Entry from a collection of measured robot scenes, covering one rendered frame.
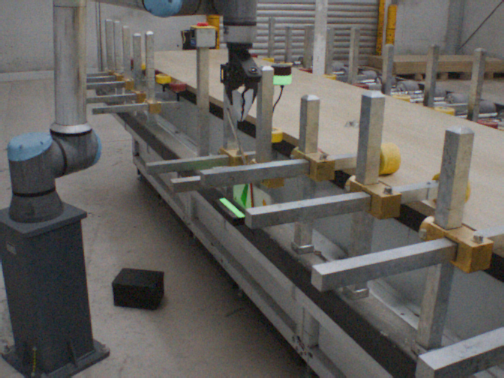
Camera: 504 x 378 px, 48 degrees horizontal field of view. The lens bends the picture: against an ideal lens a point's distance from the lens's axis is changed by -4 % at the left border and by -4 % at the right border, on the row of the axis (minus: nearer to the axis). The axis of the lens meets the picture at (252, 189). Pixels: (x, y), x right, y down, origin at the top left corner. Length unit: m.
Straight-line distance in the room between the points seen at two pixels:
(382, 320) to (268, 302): 1.13
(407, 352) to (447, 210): 0.31
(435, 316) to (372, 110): 0.41
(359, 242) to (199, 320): 1.38
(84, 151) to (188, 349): 0.87
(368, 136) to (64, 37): 1.17
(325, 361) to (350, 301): 0.74
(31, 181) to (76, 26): 0.53
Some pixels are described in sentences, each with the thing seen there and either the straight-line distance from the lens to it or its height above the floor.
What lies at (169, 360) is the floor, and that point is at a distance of 2.31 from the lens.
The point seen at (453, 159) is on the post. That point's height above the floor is 1.10.
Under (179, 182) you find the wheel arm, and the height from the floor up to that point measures 0.86.
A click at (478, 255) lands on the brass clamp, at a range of 1.01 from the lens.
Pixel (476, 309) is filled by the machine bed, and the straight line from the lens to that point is 1.35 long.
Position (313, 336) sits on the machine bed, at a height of 0.21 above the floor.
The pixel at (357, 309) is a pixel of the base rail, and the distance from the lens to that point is 1.29.
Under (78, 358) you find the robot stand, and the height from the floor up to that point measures 0.03.
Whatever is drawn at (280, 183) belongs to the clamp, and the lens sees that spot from 1.62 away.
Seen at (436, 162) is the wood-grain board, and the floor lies 0.90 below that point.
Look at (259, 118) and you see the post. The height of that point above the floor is 1.00.
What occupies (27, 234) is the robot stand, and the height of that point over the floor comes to 0.59.
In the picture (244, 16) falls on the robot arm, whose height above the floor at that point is 1.28.
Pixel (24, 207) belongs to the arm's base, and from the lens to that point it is 2.04.
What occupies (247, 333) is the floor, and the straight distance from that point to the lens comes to 2.45.
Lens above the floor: 1.36
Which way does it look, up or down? 20 degrees down
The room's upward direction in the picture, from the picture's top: 1 degrees clockwise
